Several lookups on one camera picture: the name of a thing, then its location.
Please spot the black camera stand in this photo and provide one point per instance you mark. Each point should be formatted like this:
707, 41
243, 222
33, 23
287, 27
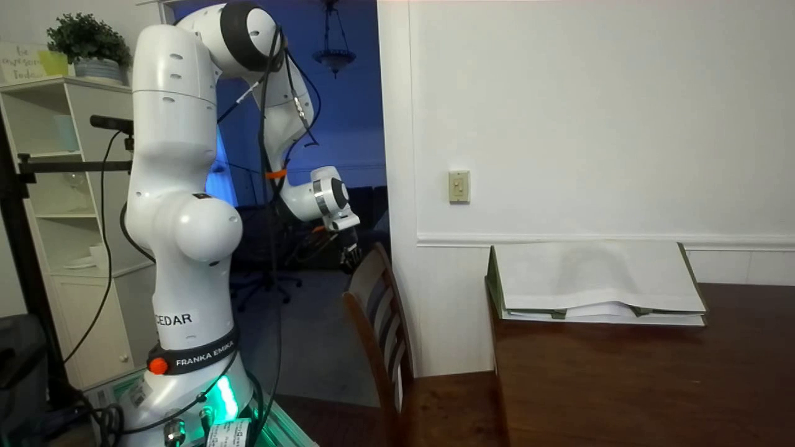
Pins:
26, 248

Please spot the dark wooden dining chair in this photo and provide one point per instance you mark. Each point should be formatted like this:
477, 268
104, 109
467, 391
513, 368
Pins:
379, 324

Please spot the dark sofa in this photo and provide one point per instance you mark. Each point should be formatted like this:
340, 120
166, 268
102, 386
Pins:
374, 211

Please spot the black office chair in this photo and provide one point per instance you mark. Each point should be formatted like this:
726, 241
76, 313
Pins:
263, 264

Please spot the green potted plant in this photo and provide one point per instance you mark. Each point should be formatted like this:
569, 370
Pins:
87, 41

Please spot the black bag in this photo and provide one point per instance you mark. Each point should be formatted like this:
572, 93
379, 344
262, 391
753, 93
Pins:
20, 372

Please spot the white shelf unit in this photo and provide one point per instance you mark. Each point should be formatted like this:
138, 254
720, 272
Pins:
71, 248

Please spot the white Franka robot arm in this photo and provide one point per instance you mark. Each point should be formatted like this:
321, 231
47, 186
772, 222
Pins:
169, 164

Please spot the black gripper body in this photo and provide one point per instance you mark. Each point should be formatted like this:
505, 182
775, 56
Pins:
350, 247

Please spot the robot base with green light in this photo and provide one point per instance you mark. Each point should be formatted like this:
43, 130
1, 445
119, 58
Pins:
220, 413

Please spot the hanging ceiling lamp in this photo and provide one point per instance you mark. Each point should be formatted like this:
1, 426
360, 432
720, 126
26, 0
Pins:
333, 49

